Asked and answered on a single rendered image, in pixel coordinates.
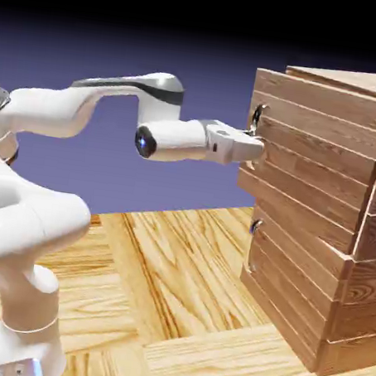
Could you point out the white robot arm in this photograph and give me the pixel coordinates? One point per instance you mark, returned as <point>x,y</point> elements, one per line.
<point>30,220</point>

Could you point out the light wood cabinet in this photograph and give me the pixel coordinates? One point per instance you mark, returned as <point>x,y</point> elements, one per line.
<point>362,231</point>

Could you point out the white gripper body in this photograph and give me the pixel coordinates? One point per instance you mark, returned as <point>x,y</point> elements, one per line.
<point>243,148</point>

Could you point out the tall wooden cabinet door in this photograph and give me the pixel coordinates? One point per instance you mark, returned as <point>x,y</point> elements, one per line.
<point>311,164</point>

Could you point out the short wooden cabinet door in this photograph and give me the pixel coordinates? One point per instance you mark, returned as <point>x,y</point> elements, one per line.
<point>291,288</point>

